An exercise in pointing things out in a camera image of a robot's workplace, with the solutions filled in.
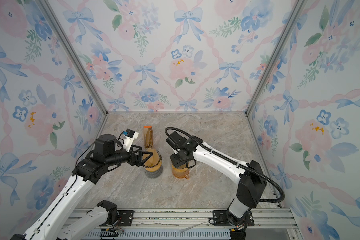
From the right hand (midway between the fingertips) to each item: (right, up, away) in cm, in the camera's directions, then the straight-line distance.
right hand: (178, 159), depth 80 cm
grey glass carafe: (-14, -10, +4) cm, 17 cm away
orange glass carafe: (+3, -9, +4) cm, 10 cm away
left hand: (-15, +6, -10) cm, 19 cm away
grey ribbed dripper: (-12, -4, -5) cm, 13 cm away
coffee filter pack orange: (-20, +11, +17) cm, 29 cm away
